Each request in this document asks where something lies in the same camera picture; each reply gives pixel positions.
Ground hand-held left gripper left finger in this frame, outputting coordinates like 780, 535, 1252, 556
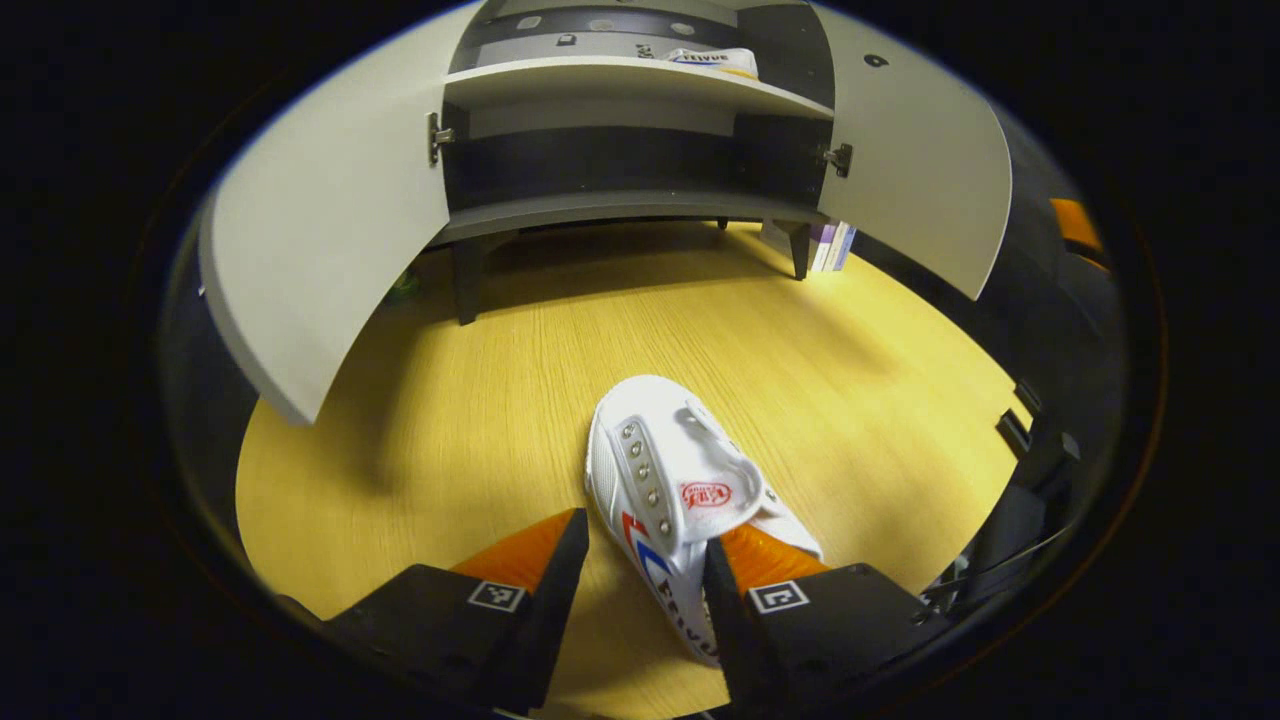
275, 508, 591, 713

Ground white canvas shoe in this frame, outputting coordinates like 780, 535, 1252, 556
662, 47, 759, 79
585, 375, 826, 668

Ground white cabinet door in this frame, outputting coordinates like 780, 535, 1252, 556
812, 5, 1013, 301
198, 3, 481, 426

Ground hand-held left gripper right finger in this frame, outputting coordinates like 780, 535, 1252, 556
703, 522, 951, 716

